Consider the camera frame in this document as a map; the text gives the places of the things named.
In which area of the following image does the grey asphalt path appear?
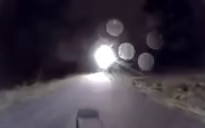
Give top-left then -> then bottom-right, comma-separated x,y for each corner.
0,71 -> 205,128

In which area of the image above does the pale leaf-strewn grass verge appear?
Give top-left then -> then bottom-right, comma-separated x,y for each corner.
131,71 -> 205,127

